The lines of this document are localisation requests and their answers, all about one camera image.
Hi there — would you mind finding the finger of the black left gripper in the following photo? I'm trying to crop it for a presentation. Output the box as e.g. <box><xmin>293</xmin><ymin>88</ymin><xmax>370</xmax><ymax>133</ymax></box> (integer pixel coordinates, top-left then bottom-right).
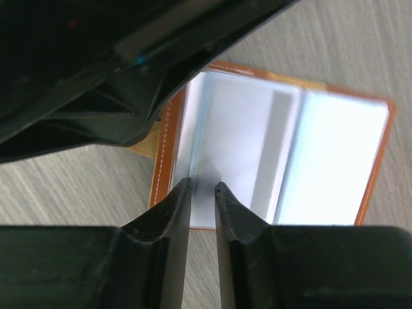
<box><xmin>1</xmin><ymin>61</ymin><xmax>206</xmax><ymax>163</ymax></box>

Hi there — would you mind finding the brown leather card holder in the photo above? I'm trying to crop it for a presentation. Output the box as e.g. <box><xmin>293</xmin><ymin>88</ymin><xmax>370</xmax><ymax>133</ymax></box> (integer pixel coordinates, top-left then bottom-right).
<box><xmin>131</xmin><ymin>61</ymin><xmax>396</xmax><ymax>230</ymax></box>

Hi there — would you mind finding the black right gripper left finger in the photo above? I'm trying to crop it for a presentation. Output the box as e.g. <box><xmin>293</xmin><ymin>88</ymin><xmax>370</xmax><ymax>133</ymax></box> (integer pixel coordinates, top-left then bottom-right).
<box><xmin>1</xmin><ymin>178</ymin><xmax>192</xmax><ymax>308</ymax></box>

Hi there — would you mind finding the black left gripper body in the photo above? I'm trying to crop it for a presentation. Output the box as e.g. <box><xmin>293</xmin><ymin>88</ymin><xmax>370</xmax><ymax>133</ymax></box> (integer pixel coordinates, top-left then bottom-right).
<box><xmin>1</xmin><ymin>1</ymin><xmax>289</xmax><ymax>97</ymax></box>

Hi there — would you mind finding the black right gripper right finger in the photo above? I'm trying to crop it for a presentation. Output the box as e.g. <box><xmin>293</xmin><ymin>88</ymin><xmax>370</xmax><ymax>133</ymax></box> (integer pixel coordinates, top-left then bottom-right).
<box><xmin>215</xmin><ymin>182</ymin><xmax>411</xmax><ymax>308</ymax></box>

